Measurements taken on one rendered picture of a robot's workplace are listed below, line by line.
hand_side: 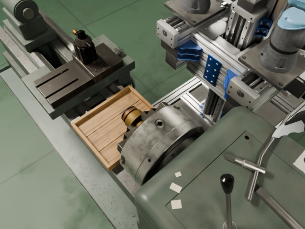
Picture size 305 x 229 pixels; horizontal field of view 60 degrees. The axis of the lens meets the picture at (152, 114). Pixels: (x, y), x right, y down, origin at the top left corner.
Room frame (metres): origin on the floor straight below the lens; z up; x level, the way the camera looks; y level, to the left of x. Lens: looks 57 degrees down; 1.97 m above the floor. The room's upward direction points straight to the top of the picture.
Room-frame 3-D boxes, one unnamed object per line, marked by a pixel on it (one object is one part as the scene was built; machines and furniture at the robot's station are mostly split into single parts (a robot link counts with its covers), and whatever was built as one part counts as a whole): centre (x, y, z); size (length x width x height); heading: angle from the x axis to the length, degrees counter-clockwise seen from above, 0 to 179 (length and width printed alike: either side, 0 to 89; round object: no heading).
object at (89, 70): (0.95, 0.31, 1.00); 0.20 x 0.10 x 0.05; 42
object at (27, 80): (0.98, 0.39, 0.90); 0.53 x 0.30 x 0.06; 132
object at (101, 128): (0.66, 0.16, 0.89); 0.36 x 0.30 x 0.04; 132
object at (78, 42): (0.97, 0.33, 1.14); 0.08 x 0.08 x 0.03
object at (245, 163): (0.30, -0.26, 1.27); 0.12 x 0.02 x 0.02; 64
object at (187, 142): (0.38, -0.09, 1.08); 0.22 x 0.03 x 0.22; 132
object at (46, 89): (0.93, 0.38, 0.95); 0.43 x 0.18 x 0.04; 132
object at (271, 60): (0.81, -0.53, 1.21); 0.15 x 0.15 x 0.10
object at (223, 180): (0.20, -0.17, 1.38); 0.04 x 0.03 x 0.05; 42
